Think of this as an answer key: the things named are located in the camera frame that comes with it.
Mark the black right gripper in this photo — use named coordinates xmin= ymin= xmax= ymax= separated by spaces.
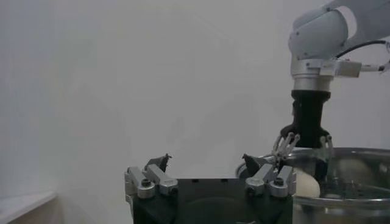
xmin=271 ymin=89 xmax=333 ymax=183

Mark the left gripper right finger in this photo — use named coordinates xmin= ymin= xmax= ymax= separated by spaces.
xmin=241 ymin=153 xmax=297 ymax=198

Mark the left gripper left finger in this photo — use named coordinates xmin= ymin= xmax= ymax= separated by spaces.
xmin=124 ymin=153 xmax=179 ymax=200

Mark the white steamed baozi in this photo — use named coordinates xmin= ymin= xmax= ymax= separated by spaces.
xmin=294 ymin=168 xmax=321 ymax=198

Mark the steel perforated steamer pot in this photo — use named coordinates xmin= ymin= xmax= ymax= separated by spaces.
xmin=236 ymin=147 xmax=390 ymax=224

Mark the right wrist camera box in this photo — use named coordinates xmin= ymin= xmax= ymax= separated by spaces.
xmin=319 ymin=59 xmax=385 ymax=79

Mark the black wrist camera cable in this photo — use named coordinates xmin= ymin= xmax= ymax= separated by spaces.
xmin=335 ymin=39 xmax=390 ymax=59

